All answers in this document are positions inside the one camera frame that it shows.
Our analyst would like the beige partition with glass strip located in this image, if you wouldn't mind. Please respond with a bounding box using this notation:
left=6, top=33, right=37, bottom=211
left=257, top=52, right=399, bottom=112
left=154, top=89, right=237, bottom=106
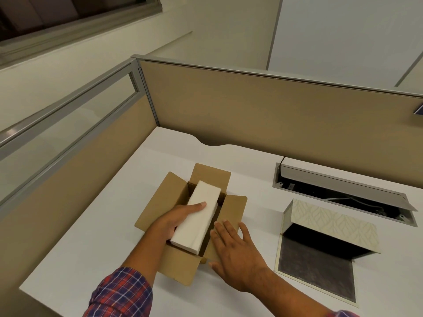
left=0, top=57, right=160, bottom=317

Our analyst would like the brown cardboard box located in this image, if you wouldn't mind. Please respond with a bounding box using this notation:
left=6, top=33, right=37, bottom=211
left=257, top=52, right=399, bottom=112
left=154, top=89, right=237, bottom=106
left=134, top=162, right=248, bottom=288

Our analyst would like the person's right hand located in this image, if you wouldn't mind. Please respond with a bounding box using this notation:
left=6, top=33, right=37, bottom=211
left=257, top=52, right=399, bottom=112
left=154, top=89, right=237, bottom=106
left=208, top=220, right=271, bottom=293

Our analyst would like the white tissues stack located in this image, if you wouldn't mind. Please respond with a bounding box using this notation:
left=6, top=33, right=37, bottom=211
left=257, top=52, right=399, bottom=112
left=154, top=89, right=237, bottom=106
left=169, top=180, right=223, bottom=256

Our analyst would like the person's left forearm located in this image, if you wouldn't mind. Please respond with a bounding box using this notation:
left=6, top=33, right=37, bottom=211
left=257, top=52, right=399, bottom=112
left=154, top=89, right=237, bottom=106
left=82, top=224, right=176, bottom=317

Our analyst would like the person's left hand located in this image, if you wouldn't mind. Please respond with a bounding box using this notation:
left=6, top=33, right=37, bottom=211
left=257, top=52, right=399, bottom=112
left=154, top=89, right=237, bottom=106
left=154, top=201, right=208, bottom=244

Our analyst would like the dark window with grey frame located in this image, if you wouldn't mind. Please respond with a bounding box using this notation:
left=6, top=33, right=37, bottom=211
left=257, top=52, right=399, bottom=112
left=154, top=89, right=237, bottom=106
left=0, top=0, right=165, bottom=69

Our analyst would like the person's right forearm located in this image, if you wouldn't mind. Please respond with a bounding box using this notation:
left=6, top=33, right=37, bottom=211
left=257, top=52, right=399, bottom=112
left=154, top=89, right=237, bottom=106
left=244, top=266, right=361, bottom=317

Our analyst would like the beige partition panel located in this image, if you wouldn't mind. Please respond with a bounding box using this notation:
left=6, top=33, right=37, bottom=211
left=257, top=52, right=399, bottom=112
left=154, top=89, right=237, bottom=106
left=131, top=54, right=423, bottom=199

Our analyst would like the grey leaf-patterned tissue box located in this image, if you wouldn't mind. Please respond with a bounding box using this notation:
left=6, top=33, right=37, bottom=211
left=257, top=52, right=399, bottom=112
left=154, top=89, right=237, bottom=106
left=273, top=198, right=382, bottom=309

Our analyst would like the grey desk cable tray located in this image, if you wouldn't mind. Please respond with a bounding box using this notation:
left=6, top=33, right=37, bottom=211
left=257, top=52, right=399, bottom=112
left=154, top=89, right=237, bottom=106
left=272, top=157, right=419, bottom=229

